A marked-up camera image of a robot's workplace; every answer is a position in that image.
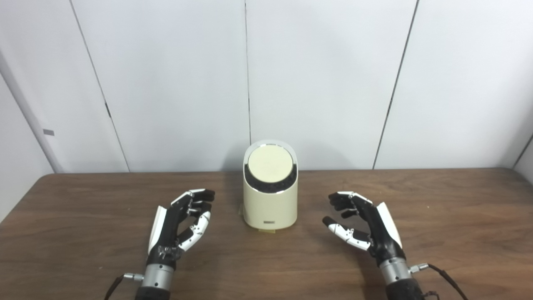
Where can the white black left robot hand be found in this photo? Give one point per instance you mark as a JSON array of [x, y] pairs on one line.
[[166, 233]]

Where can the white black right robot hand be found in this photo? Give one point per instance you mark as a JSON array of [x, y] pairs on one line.
[[383, 237]]

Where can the round cream bin lid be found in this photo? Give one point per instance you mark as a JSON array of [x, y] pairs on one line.
[[270, 163]]

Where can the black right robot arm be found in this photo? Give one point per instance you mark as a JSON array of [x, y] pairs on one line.
[[399, 281]]

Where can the cream-colored tabletop bin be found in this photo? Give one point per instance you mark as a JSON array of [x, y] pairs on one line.
[[270, 206]]

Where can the yellowish tape piece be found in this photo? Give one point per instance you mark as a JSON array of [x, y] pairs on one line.
[[267, 229]]

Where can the small grey wall label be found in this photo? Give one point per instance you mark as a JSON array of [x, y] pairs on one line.
[[48, 132]]

